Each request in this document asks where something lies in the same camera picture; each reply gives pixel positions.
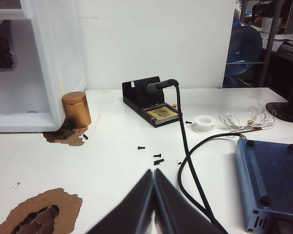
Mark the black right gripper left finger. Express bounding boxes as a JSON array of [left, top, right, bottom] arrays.
[[87, 169, 154, 234]]

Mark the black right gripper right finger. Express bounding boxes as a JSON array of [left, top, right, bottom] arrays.
[[153, 168, 229, 234]]

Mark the blue translucent water jug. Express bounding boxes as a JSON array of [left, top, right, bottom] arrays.
[[222, 23, 263, 88]]

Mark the white AUX water dispenser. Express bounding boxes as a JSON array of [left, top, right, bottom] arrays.
[[0, 0, 86, 134]]

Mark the black dispenser tap paddle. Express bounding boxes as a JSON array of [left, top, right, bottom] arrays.
[[0, 36, 15, 72]]

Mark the white tape roll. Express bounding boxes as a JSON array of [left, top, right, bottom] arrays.
[[192, 115, 217, 134]]

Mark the blue metal soldering station box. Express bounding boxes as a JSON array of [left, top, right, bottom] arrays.
[[235, 138, 293, 234]]

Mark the black soldering iron stand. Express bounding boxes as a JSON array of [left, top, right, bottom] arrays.
[[122, 76, 184, 129]]

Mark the copper metal canister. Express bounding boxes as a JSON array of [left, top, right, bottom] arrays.
[[62, 91, 92, 129]]

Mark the black monitor stand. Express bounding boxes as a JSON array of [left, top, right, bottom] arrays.
[[265, 58, 293, 123]]

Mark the grey metal pole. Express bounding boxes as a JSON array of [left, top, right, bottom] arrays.
[[258, 0, 284, 88]]

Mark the cluttered office desk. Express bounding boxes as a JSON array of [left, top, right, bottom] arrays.
[[266, 30, 293, 65]]

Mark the white cup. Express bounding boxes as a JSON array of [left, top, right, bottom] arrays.
[[262, 17, 282, 34]]

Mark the black soldering iron cable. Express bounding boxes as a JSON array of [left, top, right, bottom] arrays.
[[156, 79, 243, 234]]

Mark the tangled silver wire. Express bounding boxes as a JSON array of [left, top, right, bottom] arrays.
[[218, 101, 277, 133]]

